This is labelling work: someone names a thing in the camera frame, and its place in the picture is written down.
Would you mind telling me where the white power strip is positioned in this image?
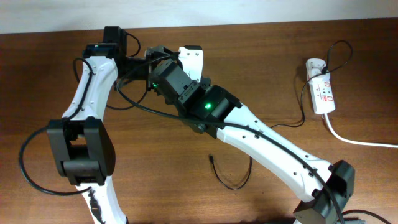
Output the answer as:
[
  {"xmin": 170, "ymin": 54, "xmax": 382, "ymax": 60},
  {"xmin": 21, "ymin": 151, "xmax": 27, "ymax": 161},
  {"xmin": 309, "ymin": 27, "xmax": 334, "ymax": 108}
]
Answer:
[{"xmin": 308, "ymin": 73, "xmax": 335, "ymax": 114}]

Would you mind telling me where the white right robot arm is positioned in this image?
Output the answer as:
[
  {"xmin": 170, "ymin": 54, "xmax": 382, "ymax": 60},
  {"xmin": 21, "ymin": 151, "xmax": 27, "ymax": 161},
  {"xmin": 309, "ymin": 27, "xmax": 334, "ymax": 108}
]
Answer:
[{"xmin": 145, "ymin": 45, "xmax": 354, "ymax": 223}]

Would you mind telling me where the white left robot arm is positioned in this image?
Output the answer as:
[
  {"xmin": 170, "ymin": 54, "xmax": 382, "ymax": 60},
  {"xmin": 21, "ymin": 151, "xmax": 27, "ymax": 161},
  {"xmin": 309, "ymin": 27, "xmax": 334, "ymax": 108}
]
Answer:
[{"xmin": 47, "ymin": 26, "xmax": 129, "ymax": 223}]

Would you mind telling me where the white USB charger adapter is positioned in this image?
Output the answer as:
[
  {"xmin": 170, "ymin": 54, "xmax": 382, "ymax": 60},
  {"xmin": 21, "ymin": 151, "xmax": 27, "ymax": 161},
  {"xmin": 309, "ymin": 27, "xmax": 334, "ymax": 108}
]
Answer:
[{"xmin": 305, "ymin": 58, "xmax": 326, "ymax": 80}]

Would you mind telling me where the white power strip cord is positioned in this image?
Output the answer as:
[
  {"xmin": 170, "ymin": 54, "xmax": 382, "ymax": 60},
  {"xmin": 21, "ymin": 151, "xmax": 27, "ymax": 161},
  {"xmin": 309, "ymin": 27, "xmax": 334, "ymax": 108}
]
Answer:
[{"xmin": 322, "ymin": 113, "xmax": 398, "ymax": 149}]

